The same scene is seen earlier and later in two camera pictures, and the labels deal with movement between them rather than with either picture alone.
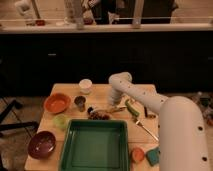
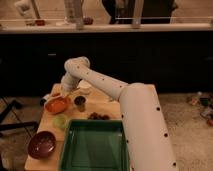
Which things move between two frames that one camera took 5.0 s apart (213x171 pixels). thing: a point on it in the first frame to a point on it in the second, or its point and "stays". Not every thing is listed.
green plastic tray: [95, 145] stays
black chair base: [7, 126] stays
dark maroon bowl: [42, 144] stays
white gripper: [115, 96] to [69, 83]
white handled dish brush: [91, 110] to [42, 101]
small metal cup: [80, 102] stays
